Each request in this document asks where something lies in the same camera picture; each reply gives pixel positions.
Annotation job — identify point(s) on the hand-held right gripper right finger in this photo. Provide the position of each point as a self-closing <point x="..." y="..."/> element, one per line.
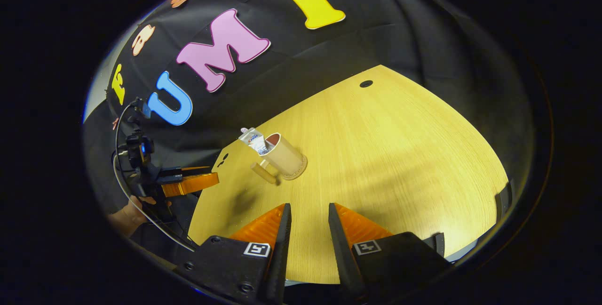
<point x="345" y="258"/>

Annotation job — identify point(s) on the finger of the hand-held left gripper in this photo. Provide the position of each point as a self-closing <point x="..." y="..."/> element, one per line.
<point x="193" y="184"/>
<point x="188" y="172"/>

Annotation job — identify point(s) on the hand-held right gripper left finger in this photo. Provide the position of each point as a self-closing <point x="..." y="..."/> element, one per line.
<point x="281" y="258"/>

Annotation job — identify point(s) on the white toothpaste tube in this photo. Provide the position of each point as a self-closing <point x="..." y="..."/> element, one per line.
<point x="256" y="141"/>

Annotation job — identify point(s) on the beige cup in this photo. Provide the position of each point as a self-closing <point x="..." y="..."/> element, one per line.
<point x="284" y="156"/>

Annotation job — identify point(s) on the wooden desktop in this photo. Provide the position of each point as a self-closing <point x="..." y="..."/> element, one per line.
<point x="376" y="154"/>

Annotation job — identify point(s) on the black backdrop cloth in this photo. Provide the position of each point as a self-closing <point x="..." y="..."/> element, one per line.
<point x="376" y="36"/>

